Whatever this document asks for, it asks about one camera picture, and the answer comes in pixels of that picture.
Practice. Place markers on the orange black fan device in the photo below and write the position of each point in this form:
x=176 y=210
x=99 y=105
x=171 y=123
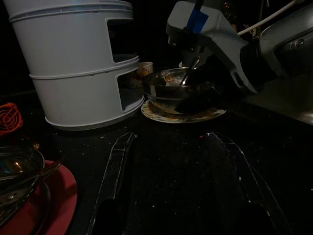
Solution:
x=9 y=120

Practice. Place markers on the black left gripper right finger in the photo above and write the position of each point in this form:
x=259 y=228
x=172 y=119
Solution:
x=242 y=186

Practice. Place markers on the pink round mat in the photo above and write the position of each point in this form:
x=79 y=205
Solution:
x=61 y=195

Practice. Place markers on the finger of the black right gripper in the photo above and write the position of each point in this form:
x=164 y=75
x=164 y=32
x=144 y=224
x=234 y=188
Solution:
x=200 y=101
x=199 y=76

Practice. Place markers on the steel spoon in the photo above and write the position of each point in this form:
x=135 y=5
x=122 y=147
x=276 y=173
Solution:
x=188 y=73

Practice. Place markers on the floral print plate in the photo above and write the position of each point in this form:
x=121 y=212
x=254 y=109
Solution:
x=159 y=118

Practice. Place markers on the white tiered storage rack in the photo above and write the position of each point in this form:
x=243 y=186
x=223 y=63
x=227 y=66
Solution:
x=68 y=61

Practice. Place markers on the white cartoon print mug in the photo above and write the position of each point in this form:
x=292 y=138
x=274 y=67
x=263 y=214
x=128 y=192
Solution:
x=144 y=69

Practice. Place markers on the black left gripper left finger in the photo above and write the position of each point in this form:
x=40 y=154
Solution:
x=115 y=176

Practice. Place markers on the steel bowl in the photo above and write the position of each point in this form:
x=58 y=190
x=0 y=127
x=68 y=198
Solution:
x=161 y=90

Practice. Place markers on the steel pot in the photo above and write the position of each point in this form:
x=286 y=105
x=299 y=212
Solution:
x=17 y=159

